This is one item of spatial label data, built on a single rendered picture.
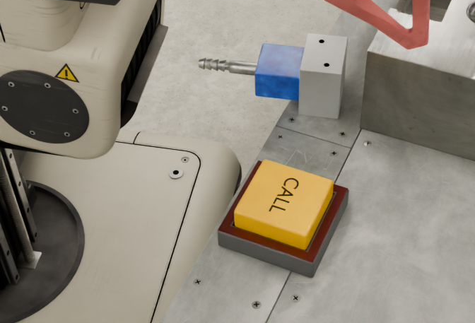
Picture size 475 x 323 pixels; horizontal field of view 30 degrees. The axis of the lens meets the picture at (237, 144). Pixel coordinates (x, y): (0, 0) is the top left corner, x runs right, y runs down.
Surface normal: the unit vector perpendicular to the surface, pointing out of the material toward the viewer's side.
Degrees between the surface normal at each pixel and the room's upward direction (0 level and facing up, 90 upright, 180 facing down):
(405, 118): 90
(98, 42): 8
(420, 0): 109
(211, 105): 0
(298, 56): 0
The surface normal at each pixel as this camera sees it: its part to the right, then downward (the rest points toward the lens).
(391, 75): -0.41, 0.67
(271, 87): -0.18, 0.72
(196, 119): -0.03, -0.68
